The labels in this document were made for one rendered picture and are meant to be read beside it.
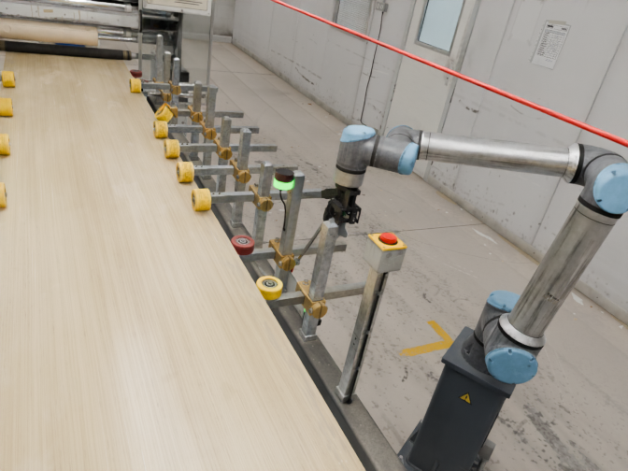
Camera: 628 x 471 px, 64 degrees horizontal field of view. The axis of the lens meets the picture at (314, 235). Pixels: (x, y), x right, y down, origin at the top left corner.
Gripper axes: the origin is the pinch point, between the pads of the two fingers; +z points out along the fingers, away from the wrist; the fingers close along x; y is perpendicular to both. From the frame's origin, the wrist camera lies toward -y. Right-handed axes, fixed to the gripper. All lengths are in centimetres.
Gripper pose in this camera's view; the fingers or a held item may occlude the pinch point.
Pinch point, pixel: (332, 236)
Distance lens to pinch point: 160.8
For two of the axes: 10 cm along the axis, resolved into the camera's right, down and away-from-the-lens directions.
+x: 8.9, -0.8, 4.5
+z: -1.6, 8.6, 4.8
